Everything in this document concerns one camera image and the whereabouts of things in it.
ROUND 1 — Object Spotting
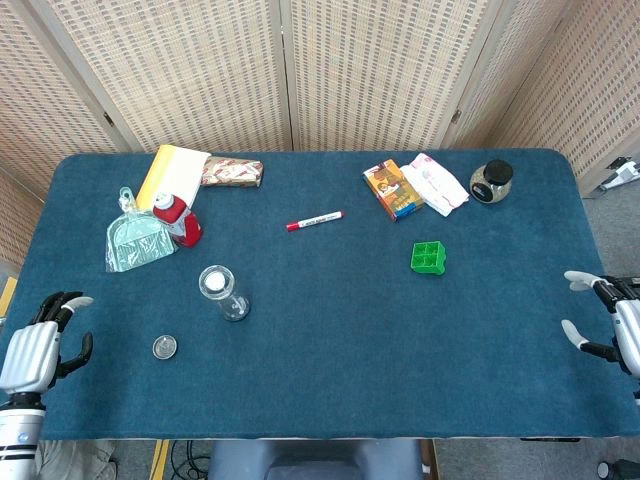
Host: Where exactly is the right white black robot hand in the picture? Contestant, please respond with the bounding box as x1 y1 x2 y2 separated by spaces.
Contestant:
560 270 640 379

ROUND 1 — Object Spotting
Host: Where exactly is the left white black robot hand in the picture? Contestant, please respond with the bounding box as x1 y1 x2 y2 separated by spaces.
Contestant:
0 291 95 396

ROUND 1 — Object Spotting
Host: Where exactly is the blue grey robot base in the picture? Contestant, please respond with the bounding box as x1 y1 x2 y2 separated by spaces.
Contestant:
207 438 426 480

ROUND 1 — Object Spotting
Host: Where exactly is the clear glass jar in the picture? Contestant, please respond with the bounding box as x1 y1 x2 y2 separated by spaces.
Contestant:
198 265 251 323

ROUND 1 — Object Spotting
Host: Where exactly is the beige crumpled fabric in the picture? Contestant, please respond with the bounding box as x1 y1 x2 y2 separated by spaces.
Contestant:
34 439 119 480

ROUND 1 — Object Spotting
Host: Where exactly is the black device on floor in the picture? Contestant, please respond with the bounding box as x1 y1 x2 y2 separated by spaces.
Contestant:
599 458 640 480

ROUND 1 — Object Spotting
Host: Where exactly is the white stand foot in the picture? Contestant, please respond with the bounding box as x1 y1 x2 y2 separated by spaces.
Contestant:
599 156 640 194

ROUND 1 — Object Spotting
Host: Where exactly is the green dustpan set in bag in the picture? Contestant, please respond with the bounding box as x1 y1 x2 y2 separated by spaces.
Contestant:
104 186 179 274

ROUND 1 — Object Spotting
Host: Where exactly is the round glass jar black lid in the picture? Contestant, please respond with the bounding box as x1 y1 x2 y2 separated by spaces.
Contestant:
469 159 515 206

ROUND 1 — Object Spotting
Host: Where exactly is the red juice bottle white cap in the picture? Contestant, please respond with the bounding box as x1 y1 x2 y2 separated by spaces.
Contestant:
152 194 204 249

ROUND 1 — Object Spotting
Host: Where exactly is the green plastic grid mould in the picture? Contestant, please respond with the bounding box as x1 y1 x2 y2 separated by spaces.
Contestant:
410 240 448 277

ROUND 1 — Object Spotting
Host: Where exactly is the yellow and white book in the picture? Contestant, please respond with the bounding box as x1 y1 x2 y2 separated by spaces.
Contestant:
134 144 212 211

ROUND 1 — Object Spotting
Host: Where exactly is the white tissue pack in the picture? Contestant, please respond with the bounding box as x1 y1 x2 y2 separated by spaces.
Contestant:
399 152 471 218

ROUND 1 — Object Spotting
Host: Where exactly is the woven rattan screen panel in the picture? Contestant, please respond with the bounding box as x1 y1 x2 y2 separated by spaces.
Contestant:
278 0 516 152
24 0 294 154
0 0 132 274
489 0 640 197
443 0 576 151

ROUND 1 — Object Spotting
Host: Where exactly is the brown patterned snack package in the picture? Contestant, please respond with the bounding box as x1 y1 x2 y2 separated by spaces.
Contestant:
199 155 265 189

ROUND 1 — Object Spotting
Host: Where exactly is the orange and blue carton box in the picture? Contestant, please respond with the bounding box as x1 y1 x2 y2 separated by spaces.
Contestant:
362 159 426 223

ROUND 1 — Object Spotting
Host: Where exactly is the blue felt table cloth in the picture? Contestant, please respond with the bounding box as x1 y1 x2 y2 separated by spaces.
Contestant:
0 148 640 441

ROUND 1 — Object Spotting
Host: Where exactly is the red whiteboard marker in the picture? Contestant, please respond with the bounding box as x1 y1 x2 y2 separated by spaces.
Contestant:
285 210 345 233

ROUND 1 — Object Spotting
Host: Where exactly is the black floor cable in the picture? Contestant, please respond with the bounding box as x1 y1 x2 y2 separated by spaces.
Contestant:
169 439 214 480

